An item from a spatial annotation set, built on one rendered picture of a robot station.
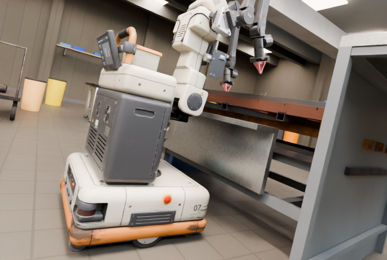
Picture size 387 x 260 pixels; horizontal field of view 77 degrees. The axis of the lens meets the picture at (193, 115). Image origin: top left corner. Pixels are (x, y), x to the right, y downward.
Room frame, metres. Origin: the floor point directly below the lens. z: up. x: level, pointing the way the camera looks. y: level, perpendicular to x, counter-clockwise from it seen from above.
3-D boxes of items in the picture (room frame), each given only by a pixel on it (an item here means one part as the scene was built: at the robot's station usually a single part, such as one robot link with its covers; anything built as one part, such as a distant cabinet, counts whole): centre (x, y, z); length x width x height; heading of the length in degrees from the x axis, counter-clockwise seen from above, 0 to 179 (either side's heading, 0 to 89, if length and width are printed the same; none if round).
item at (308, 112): (1.72, -0.22, 0.80); 1.62 x 0.04 x 0.06; 39
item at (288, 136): (8.02, -3.31, 0.37); 0.48 x 0.47 x 0.74; 34
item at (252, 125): (1.80, 0.00, 0.66); 1.30 x 0.20 x 0.03; 39
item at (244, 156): (1.85, -0.06, 0.47); 1.30 x 0.04 x 0.35; 39
